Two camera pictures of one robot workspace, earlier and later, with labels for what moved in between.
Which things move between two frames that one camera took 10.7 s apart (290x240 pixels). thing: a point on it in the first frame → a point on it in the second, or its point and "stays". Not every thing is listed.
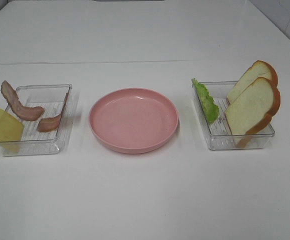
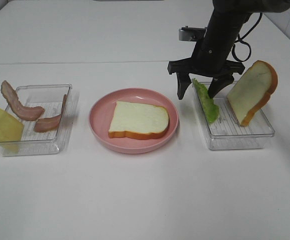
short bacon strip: [50, 124] stays
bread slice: [252, 109] → [140, 121]
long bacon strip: [25, 113] stays
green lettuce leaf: [210, 110] stays
